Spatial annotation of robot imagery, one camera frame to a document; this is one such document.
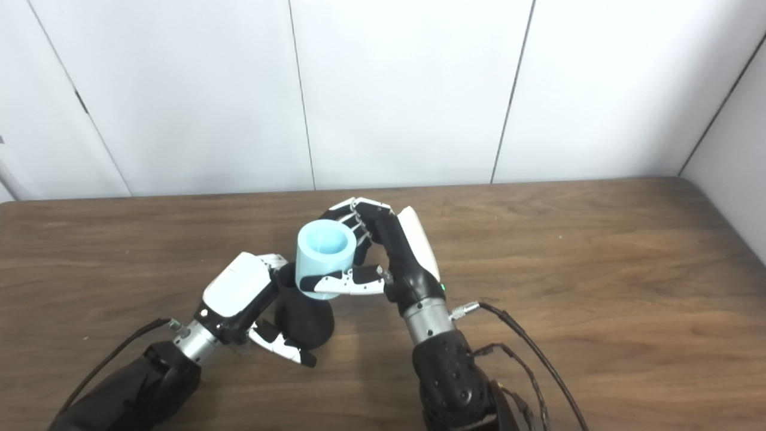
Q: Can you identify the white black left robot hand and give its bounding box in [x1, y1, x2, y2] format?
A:
[194, 252, 317, 368]

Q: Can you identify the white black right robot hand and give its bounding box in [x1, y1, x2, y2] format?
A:
[297, 197, 448, 317]

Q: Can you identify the black funnel-shaped nozzle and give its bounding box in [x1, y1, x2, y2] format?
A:
[273, 262, 335, 351]

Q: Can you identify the light blue cylinder cup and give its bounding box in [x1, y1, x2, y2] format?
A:
[295, 219, 357, 300]

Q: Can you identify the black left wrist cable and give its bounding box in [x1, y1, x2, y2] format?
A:
[60, 318, 183, 420]

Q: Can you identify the braided right arm wire bundle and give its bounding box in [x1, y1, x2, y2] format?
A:
[470, 343, 549, 431]

